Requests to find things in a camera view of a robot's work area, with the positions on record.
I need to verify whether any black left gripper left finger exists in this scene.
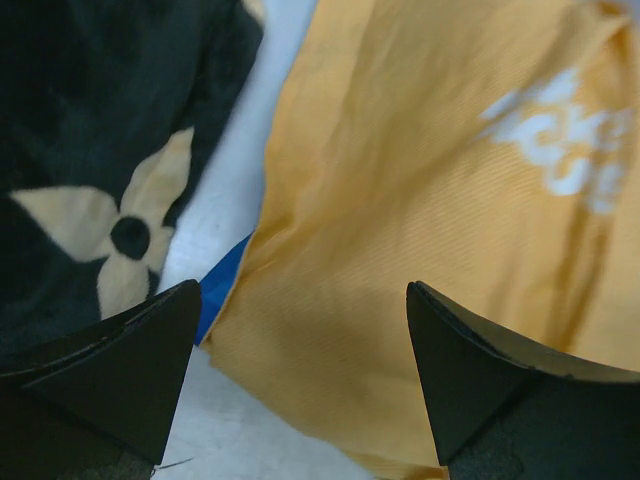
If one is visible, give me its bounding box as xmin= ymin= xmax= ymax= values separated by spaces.
xmin=1 ymin=280 xmax=201 ymax=479

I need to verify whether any yellow blue cartoon pillowcase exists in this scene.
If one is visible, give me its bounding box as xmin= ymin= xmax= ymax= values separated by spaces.
xmin=202 ymin=1 xmax=639 ymax=479

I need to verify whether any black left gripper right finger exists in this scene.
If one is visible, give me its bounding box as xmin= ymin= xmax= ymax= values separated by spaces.
xmin=406 ymin=282 xmax=639 ymax=480

